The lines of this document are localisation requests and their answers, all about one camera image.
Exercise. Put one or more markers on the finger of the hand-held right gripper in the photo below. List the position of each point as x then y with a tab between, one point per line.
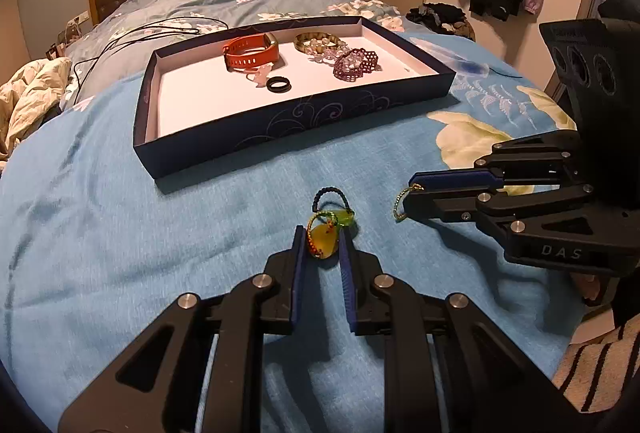
445	207
450	179

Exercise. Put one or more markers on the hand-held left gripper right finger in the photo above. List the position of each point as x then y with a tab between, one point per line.
349	283

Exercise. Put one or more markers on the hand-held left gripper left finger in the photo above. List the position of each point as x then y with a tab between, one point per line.
299	273

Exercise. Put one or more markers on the small pink pendant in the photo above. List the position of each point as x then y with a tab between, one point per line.
257	77

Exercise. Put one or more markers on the dark blue cardboard box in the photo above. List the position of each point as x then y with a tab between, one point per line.
210	93

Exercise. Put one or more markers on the amber bangle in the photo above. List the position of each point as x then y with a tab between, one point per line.
300	44

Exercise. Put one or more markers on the orange smart watch band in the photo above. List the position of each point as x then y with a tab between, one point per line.
247	55

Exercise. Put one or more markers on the person's right hand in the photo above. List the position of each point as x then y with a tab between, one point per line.
590	288

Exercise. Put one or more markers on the pile of dark clothes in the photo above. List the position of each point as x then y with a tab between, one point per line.
440	18

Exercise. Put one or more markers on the person's striped clothing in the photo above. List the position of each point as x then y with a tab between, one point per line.
595	363

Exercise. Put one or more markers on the cream quilt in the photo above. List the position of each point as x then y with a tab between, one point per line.
30	98

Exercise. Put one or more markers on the cluttered nightstand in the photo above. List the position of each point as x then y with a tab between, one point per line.
67	35

